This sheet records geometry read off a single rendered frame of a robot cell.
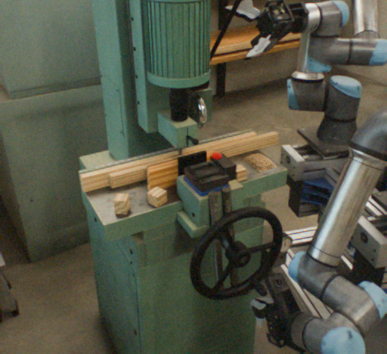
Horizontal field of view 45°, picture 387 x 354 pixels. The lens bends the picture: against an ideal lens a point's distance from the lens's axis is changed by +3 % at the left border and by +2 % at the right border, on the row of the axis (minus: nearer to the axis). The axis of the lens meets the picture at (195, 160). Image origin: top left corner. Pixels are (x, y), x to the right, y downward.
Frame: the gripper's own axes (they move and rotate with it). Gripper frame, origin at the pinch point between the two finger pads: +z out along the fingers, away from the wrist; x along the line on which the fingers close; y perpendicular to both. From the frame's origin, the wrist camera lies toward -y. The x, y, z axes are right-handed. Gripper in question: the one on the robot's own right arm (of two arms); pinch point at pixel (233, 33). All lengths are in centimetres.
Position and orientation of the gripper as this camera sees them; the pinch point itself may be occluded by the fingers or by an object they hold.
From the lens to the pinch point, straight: 128.7
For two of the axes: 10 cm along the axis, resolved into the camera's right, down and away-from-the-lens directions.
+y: 3.0, -3.9, -8.7
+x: 3.5, 8.9, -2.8
